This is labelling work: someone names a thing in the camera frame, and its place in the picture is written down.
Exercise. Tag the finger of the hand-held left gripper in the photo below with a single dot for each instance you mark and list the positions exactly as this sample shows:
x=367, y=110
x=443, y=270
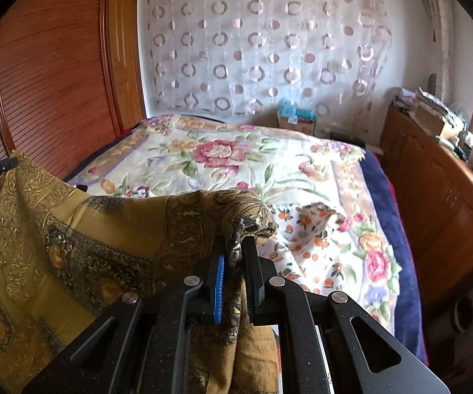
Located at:
x=6, y=166

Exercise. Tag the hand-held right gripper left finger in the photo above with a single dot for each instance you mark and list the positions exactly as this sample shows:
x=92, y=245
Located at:
x=219, y=287

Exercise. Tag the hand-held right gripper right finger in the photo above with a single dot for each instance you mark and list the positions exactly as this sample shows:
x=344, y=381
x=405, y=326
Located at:
x=257, y=285

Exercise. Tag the mustard patterned scarf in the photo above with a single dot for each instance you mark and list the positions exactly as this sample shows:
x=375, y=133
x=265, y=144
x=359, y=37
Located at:
x=97, y=221

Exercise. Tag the orange fruit print sheet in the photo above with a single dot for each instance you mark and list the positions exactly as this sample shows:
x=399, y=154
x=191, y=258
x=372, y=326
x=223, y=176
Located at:
x=302, y=234

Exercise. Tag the wooden slatted wardrobe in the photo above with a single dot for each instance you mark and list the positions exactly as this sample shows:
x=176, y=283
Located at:
x=56, y=69

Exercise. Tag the floral blanket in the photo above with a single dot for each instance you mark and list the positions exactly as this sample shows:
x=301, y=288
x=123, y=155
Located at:
x=220, y=152

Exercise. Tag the cardboard box with blue bags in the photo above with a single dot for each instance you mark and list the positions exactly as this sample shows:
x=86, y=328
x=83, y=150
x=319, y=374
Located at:
x=296, y=118

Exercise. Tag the long wooden cabinet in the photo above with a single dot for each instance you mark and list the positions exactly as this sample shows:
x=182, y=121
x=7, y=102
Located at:
x=433, y=197

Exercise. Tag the flat cardboard box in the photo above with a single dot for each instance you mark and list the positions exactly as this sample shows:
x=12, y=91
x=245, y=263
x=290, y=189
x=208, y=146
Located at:
x=435, y=123

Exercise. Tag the sheer circle pattern curtain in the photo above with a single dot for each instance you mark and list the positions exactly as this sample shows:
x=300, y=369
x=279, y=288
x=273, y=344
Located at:
x=261, y=41

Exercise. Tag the stack of papers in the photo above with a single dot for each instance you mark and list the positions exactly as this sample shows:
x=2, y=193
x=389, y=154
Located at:
x=429, y=99

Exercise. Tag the pale window curtain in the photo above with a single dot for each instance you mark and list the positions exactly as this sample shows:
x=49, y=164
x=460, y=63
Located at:
x=439, y=28

